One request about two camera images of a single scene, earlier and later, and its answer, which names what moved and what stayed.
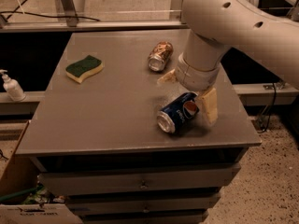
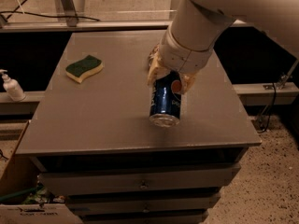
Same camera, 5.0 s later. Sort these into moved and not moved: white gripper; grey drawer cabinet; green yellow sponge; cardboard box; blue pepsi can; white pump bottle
Moved: blue pepsi can; white gripper
Not moved: cardboard box; grey drawer cabinet; green yellow sponge; white pump bottle
